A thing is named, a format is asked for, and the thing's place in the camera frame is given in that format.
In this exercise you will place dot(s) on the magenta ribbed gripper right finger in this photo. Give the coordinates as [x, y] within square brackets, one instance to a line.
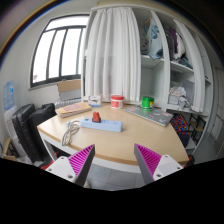
[154, 166]

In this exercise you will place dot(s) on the white shelving unit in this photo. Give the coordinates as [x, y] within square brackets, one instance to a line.
[175, 68]

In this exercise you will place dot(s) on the black suitcase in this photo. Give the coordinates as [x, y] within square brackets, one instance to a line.
[25, 121]

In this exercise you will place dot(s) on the wooden backed chair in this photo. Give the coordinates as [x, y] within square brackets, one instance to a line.
[69, 89]

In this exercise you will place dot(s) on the small white box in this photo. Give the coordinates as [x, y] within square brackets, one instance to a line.
[95, 101]

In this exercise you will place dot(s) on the black framed window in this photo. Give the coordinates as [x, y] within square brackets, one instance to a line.
[59, 50]

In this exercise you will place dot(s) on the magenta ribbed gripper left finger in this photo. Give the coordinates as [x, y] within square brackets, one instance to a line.
[74, 168]

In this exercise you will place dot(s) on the red and white jar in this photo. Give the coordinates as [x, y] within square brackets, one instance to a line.
[117, 101]

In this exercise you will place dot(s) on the green jar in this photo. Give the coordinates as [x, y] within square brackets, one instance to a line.
[147, 103]

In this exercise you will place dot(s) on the white curtain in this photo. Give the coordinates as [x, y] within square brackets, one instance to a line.
[113, 59]

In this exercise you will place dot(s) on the wooden table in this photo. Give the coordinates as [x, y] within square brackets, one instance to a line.
[114, 150]

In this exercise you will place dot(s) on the colourful patterned bag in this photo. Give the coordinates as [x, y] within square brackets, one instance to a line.
[179, 124]

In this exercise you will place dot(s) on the grey laptop with stickers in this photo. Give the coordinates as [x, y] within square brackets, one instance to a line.
[155, 115]

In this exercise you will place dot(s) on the light blue power strip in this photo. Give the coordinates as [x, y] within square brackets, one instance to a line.
[105, 125]

